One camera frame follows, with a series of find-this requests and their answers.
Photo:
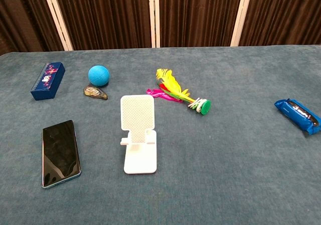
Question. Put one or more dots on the black smartphone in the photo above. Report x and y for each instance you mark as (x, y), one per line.
(60, 152)

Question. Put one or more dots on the white phone stand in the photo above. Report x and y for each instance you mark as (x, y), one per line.
(136, 112)

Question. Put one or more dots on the colourful feather shuttlecock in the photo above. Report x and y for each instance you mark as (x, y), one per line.
(173, 84)

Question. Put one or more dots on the blue rubber ball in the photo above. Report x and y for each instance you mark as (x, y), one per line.
(99, 75)

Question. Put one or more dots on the blue carpet table cloth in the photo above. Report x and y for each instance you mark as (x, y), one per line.
(225, 159)

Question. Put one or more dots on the dark brown curtain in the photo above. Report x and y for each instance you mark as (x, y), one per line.
(113, 9)

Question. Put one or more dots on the dark blue printed box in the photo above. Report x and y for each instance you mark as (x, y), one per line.
(47, 82)

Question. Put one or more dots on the blue cookie packet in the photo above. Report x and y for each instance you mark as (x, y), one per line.
(288, 109)

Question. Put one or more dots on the white partition frame post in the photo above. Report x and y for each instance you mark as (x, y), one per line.
(154, 14)
(57, 16)
(242, 14)

